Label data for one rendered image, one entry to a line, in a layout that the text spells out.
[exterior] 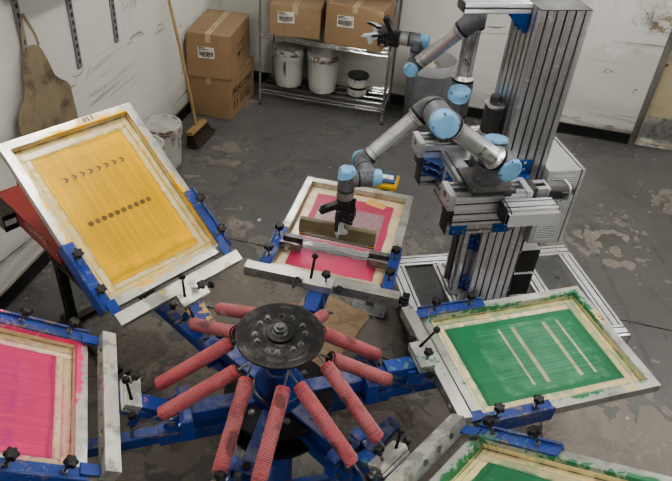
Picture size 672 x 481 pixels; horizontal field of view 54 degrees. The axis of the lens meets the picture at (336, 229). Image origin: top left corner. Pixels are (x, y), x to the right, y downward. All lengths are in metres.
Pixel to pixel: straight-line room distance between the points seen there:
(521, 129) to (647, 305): 1.98
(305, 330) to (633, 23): 4.79
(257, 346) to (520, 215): 1.53
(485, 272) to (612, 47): 3.16
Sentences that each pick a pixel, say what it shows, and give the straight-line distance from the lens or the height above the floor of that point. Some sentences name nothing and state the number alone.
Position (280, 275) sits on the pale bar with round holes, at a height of 1.03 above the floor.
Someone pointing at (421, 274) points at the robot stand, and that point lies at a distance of 4.21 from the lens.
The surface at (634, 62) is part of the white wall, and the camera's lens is 6.51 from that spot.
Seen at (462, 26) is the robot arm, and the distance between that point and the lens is 3.37.
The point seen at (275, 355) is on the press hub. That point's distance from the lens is 2.15.
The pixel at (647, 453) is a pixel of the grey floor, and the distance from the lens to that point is 4.00.
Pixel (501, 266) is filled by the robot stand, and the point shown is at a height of 0.57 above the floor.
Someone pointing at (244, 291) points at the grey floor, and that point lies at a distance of 4.29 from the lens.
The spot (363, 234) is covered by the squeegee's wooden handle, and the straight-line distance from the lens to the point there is 2.94.
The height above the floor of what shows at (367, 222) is 0.95.
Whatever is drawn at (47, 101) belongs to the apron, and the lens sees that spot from 4.31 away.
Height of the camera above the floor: 2.91
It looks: 37 degrees down
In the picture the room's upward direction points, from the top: 5 degrees clockwise
